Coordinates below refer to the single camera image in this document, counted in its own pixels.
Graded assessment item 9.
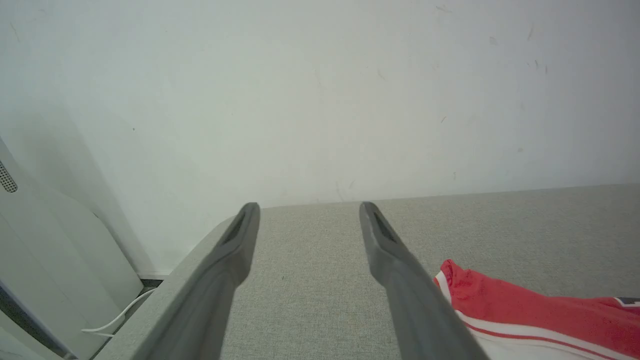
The red and white jersey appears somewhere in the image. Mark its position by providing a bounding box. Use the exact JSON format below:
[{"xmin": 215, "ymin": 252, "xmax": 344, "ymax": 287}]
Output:
[{"xmin": 432, "ymin": 258, "xmax": 640, "ymax": 360}]

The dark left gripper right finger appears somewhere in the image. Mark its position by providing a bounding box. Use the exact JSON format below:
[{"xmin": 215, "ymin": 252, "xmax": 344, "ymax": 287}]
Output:
[{"xmin": 358, "ymin": 201, "xmax": 491, "ymax": 360}]

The white appliance panel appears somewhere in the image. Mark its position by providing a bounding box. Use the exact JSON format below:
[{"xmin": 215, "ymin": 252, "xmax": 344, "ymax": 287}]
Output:
[{"xmin": 0, "ymin": 135, "xmax": 146, "ymax": 360}]

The white power cable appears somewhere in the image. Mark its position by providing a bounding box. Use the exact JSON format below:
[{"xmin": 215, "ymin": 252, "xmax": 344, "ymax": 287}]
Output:
[{"xmin": 81, "ymin": 287, "xmax": 157, "ymax": 337}]

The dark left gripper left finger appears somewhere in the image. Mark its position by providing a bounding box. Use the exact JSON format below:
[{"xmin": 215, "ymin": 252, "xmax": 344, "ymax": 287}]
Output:
[{"xmin": 131, "ymin": 202, "xmax": 261, "ymax": 360}]

